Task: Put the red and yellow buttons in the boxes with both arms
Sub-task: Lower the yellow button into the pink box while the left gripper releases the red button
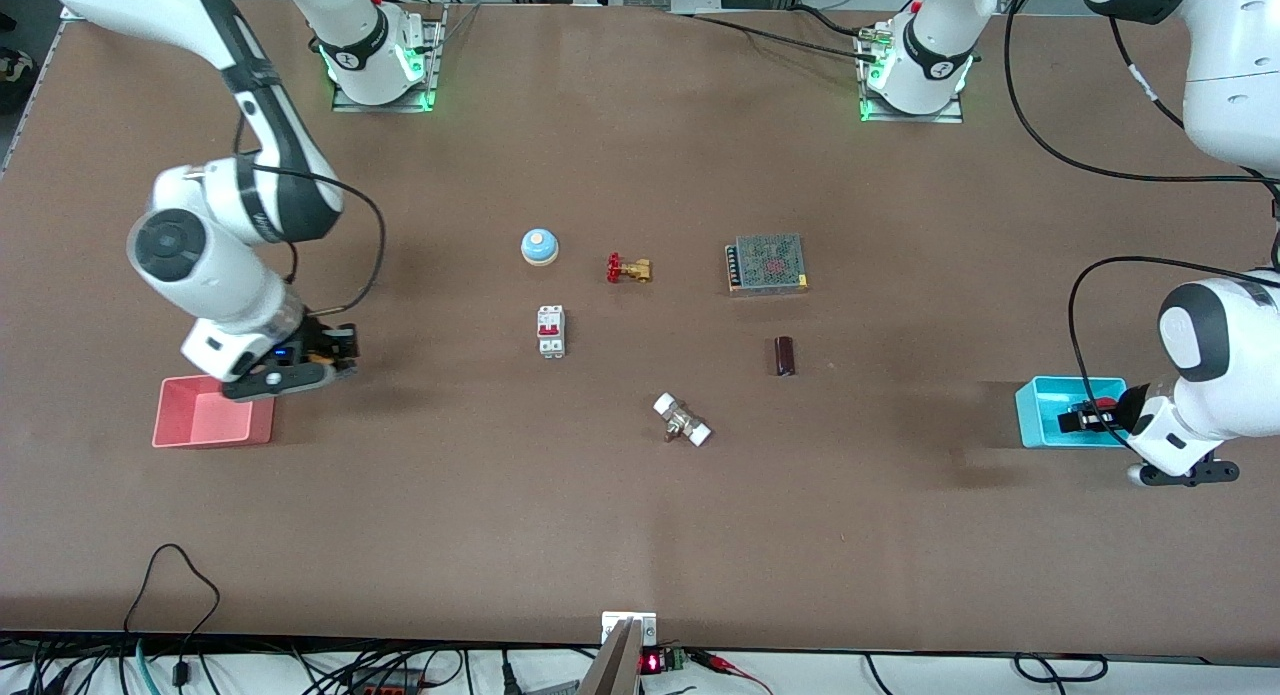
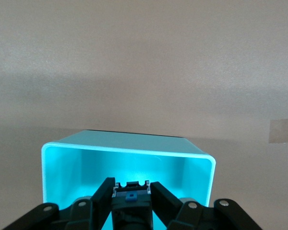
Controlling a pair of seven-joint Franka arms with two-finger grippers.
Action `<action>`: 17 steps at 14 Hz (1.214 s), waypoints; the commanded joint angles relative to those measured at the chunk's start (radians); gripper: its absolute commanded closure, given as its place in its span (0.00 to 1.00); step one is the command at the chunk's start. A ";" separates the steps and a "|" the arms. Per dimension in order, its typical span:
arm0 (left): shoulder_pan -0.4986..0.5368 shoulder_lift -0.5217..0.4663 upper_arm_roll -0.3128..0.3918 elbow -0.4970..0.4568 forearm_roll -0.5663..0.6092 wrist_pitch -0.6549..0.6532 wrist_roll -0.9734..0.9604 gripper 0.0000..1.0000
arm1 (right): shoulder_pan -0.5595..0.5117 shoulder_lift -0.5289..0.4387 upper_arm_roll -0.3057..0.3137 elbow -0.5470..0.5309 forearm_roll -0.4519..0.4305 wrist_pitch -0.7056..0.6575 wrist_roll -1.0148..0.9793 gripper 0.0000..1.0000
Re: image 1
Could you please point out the blue white call bell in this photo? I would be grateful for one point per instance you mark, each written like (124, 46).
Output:
(539, 247)

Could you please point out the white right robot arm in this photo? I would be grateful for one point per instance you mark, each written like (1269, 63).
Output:
(215, 275)

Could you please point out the brown cylindrical capacitor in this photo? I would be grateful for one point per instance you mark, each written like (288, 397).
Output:
(785, 356)

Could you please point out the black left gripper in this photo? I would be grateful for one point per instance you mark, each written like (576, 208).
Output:
(1127, 409)

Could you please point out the white circuit breaker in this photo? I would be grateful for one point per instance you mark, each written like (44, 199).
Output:
(551, 331)

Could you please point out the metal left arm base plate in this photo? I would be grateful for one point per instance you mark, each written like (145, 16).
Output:
(910, 117)

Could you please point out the metal valve with white ends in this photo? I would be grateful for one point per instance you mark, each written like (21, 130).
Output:
(682, 420)

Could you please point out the metal mesh power supply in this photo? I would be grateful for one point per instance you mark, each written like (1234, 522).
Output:
(768, 263)

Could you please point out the red clip lead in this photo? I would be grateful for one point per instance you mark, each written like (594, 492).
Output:
(735, 667)

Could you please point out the cyan plastic box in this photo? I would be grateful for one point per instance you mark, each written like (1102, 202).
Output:
(1040, 415)

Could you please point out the grey camera mount bar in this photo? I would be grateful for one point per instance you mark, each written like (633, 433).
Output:
(615, 665)

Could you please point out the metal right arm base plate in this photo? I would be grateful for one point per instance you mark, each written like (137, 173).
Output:
(436, 65)

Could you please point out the red digit display module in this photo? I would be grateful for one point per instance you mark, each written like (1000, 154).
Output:
(651, 663)

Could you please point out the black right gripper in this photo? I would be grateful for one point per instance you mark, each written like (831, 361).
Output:
(318, 340)

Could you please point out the red plastic box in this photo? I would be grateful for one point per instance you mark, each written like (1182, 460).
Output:
(200, 420)

